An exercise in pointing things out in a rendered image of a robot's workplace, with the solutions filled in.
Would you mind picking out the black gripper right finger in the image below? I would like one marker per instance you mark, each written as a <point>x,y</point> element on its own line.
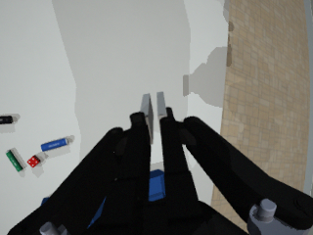
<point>267,205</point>

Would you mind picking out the blue battery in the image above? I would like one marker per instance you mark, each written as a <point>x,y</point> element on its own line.
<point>54,144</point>

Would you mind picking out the red die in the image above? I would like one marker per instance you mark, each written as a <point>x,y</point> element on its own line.
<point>33,161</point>

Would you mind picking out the blue rack of labelled bins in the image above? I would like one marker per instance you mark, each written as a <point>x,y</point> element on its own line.
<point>157,190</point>

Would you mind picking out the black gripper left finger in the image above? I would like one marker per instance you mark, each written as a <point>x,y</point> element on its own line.
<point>121,160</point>

